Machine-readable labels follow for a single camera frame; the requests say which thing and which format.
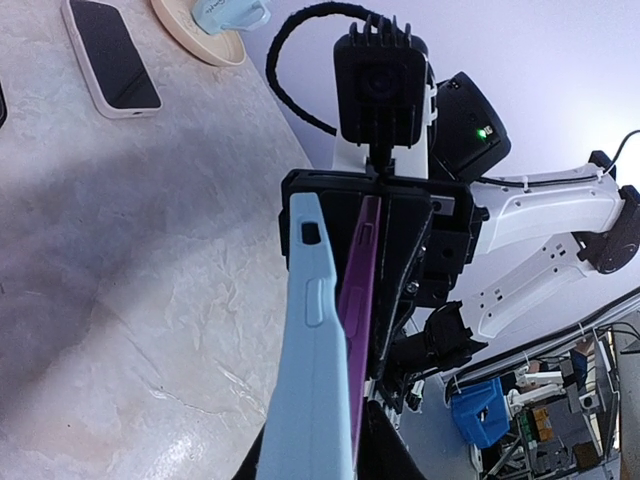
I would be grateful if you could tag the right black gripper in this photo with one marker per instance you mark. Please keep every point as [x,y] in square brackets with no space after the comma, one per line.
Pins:
[406,217]

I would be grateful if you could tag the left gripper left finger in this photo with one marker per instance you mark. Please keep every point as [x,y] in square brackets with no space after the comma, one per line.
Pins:
[248,468]

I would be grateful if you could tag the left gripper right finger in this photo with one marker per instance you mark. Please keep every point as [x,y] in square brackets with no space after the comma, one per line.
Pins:
[382,455]

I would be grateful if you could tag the light blue phone case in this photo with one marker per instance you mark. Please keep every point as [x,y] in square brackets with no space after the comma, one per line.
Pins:
[307,434]

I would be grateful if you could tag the pink phone case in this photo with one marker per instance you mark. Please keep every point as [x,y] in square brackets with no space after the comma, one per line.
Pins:
[80,60]

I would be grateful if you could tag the black phone case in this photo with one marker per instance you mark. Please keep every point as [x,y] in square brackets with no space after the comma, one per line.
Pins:
[3,108]

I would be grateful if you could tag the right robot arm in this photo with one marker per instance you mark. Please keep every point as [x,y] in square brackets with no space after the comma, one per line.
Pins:
[538,236]

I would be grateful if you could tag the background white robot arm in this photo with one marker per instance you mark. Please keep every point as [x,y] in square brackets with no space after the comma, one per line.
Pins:
[538,386]

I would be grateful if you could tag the blue storage bin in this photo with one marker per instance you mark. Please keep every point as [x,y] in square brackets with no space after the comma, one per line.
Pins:
[480,413]

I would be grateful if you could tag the background person dark shirt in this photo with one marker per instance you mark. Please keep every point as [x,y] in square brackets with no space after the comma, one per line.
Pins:
[579,355]

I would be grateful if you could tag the beige round plate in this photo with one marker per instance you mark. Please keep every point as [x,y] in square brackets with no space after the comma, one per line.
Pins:
[221,50]

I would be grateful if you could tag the light blue mug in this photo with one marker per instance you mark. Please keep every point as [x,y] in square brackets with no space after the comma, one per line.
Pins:
[216,16]

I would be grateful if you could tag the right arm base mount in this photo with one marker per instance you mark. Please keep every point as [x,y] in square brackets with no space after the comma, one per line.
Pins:
[444,343]

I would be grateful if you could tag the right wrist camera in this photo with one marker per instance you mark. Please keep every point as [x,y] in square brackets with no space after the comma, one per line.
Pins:
[384,84]

